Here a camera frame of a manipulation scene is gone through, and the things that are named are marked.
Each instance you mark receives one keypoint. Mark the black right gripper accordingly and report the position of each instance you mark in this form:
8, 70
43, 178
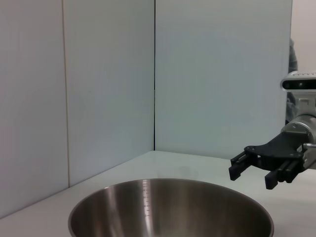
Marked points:
279, 148

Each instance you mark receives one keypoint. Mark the stainless steel mixing bowl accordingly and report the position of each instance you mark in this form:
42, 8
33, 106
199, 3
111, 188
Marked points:
172, 209

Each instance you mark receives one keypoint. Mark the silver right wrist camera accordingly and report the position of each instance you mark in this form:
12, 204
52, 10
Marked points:
296, 84

